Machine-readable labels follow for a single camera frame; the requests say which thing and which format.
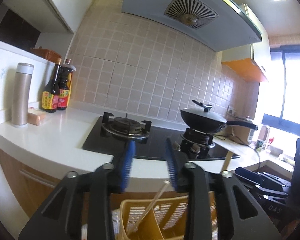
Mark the black gas stove top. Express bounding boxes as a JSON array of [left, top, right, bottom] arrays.
[[82, 112, 228, 161]]

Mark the green mug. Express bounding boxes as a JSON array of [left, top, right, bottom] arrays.
[[255, 139, 264, 151]]

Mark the black wok with lid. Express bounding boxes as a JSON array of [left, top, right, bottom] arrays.
[[180, 100, 258, 134]]

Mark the beige rice cooker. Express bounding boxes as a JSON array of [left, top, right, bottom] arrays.
[[230, 115, 258, 145]]

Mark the yellow plastic utensil basket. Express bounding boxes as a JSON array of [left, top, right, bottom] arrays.
[[115, 191, 217, 240]]

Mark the dark framed window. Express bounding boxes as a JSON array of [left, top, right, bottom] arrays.
[[262, 44, 300, 136]]

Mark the dark soy sauce bottle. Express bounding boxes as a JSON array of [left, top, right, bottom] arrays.
[[42, 58, 62, 113]]

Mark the small orange packet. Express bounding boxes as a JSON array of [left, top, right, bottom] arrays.
[[27, 107, 46, 126]]

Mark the large dark sauce bottle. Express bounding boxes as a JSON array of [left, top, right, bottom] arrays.
[[57, 59, 76, 111]]

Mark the champagne thermos bottle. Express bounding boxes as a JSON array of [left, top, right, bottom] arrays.
[[11, 63, 34, 128]]

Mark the white range hood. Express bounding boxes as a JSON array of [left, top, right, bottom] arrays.
[[122, 0, 262, 52]]

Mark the black power cable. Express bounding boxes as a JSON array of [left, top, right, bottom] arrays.
[[213, 133, 262, 170]]

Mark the orange upper wall cabinet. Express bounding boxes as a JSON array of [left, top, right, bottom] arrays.
[[222, 3, 271, 82]]

